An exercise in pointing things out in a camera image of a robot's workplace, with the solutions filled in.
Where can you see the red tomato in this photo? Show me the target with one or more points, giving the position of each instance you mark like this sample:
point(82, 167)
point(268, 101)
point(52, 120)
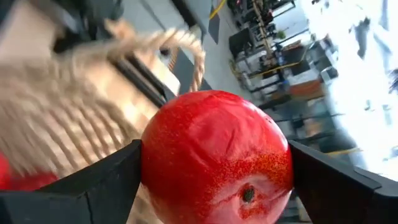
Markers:
point(18, 180)

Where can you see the bright red apple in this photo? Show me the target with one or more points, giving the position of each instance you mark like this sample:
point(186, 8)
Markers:
point(211, 149)

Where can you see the woven straw basket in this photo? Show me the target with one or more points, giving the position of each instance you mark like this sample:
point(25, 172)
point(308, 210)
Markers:
point(62, 124)

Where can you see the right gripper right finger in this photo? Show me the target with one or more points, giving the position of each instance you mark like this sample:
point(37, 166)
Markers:
point(348, 202)

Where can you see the black monitor on stand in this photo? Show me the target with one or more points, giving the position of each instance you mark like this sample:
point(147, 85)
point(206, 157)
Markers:
point(241, 43)

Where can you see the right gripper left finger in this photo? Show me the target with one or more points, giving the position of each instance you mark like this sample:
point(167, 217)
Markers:
point(62, 205)

